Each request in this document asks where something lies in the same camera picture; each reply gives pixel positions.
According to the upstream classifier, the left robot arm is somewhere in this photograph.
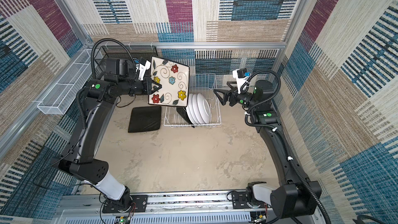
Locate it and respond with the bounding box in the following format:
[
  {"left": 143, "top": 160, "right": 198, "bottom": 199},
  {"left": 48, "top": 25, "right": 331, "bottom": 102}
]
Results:
[{"left": 53, "top": 58, "right": 162, "bottom": 212}]

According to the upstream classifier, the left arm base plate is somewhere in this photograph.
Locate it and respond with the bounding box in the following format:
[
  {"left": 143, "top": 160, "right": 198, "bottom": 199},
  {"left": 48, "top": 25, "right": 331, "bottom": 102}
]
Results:
[{"left": 101, "top": 195, "right": 148, "bottom": 214}]

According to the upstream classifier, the black mesh shelf rack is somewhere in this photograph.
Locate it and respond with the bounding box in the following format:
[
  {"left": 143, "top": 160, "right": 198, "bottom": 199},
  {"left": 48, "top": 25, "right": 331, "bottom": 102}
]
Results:
[{"left": 94, "top": 45, "right": 165, "bottom": 94}]

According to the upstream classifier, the aluminium mounting rail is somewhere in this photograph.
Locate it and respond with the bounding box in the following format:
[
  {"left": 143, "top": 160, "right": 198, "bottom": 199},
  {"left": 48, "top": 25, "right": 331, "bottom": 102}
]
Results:
[{"left": 51, "top": 189, "right": 324, "bottom": 224}]

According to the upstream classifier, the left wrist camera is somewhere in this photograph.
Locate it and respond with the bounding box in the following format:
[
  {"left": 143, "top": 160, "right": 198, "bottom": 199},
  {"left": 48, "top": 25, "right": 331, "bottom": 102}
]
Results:
[{"left": 136, "top": 58, "right": 151, "bottom": 81}]

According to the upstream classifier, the white mesh wall basket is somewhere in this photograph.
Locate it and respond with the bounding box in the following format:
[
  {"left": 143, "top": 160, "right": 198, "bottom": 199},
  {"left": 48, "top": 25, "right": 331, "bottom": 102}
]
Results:
[{"left": 37, "top": 49, "right": 92, "bottom": 115}]

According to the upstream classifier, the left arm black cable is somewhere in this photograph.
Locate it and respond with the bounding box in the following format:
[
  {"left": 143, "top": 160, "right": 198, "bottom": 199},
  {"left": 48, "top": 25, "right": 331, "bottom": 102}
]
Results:
[{"left": 76, "top": 38, "right": 137, "bottom": 131}]

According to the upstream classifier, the floral square plate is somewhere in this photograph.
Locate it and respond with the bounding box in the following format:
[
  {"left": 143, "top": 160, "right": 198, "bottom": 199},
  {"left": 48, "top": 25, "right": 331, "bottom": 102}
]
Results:
[{"left": 148, "top": 57, "right": 190, "bottom": 107}]

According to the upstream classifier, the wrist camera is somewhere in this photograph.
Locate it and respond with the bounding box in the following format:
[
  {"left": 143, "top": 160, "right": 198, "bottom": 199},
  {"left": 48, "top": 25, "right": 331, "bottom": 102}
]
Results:
[
  {"left": 136, "top": 58, "right": 151, "bottom": 81},
  {"left": 232, "top": 68, "right": 250, "bottom": 94}
]

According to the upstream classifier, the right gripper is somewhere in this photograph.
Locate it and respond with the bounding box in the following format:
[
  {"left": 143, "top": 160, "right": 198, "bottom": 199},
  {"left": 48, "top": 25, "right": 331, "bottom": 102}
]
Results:
[{"left": 213, "top": 80, "right": 258, "bottom": 110}]

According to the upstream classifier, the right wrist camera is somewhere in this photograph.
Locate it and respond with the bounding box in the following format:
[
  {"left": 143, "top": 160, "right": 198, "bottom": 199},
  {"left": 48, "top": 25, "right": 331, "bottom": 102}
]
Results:
[{"left": 232, "top": 68, "right": 250, "bottom": 94}]

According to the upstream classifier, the white wire dish rack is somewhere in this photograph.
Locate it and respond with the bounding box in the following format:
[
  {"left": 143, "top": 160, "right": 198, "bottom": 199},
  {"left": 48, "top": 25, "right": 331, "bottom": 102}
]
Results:
[{"left": 163, "top": 74, "right": 221, "bottom": 128}]

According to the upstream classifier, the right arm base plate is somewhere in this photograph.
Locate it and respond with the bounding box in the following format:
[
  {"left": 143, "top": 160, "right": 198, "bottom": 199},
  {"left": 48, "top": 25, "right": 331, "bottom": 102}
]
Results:
[{"left": 227, "top": 190, "right": 259, "bottom": 209}]

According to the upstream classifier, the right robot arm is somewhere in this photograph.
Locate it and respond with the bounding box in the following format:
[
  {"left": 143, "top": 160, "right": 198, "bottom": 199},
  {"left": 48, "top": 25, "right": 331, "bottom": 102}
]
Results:
[{"left": 214, "top": 80, "right": 330, "bottom": 224}]

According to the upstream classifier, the white round plate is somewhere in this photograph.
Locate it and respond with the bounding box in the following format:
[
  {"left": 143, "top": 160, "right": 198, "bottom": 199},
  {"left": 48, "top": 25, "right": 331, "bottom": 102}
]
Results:
[
  {"left": 187, "top": 93, "right": 198, "bottom": 124},
  {"left": 193, "top": 93, "right": 210, "bottom": 124},
  {"left": 197, "top": 93, "right": 211, "bottom": 124},
  {"left": 189, "top": 93, "right": 204, "bottom": 124}
]

